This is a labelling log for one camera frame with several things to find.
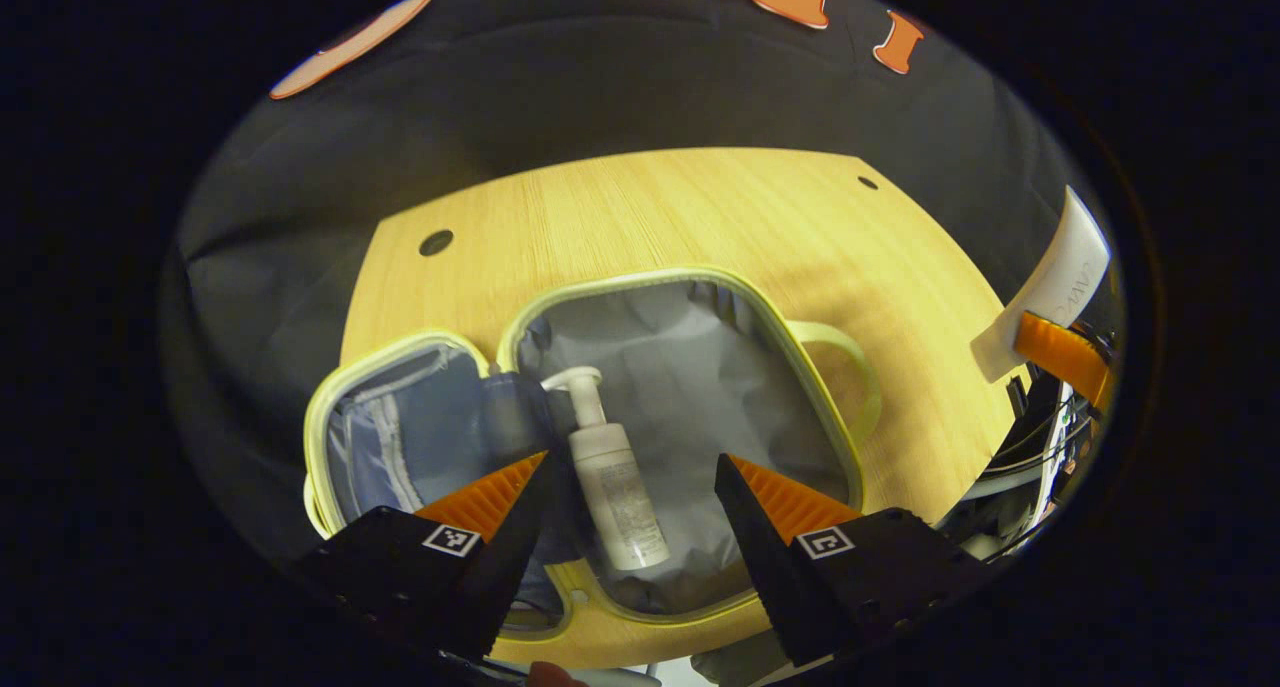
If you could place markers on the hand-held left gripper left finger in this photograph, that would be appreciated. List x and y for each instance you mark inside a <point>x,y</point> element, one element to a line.
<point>515,557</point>

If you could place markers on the white squeeze tube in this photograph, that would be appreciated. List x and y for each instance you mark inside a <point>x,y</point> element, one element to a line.
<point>1060,267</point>

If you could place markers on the pale yellow suitcase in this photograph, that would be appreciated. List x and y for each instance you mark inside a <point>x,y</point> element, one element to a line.
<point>700,387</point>

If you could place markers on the white pump bottle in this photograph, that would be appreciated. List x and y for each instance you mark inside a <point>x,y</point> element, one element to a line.
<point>615,487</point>

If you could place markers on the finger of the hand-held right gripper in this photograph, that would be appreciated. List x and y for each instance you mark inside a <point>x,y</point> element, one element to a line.
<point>1065,352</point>

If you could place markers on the black backdrop cloth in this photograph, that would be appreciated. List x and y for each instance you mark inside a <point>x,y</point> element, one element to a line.
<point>550,87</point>

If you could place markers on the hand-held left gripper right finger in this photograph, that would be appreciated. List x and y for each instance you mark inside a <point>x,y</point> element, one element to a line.
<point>765,567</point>

